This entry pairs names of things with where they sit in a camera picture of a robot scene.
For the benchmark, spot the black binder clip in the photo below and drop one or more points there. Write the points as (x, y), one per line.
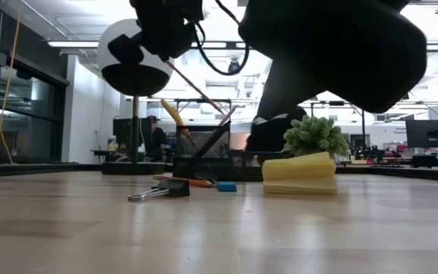
(177, 188)

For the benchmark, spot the black aluminium table frame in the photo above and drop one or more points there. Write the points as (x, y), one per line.
(394, 173)

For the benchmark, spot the black mesh desk organizer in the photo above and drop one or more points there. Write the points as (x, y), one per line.
(204, 167)

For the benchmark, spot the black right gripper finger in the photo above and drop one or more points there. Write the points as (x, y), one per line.
(278, 131)
(260, 135)

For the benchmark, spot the green potted plant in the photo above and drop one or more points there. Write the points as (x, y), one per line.
(316, 135)

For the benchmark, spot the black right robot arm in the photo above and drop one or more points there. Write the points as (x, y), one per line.
(337, 49)

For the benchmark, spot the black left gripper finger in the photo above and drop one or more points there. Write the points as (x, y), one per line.
(183, 53)
(124, 49)

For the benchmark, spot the black pen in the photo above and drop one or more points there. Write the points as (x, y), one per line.
(211, 141)

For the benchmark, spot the white bottle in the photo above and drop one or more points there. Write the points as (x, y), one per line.
(112, 144)

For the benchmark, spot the yellow sticky note pad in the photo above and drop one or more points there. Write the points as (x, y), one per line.
(299, 175)

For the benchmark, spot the person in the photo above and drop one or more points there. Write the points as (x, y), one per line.
(157, 137)

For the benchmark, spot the blue eraser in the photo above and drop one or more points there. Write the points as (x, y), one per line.
(226, 187)

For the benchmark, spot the black background monitor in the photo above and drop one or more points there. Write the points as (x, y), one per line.
(122, 131)

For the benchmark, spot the orange pencil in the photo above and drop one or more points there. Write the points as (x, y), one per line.
(196, 88)
(188, 181)

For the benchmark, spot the black computer monitor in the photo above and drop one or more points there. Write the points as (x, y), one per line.
(430, 133)

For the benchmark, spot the white globe table lamp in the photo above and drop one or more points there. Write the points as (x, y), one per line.
(139, 83)

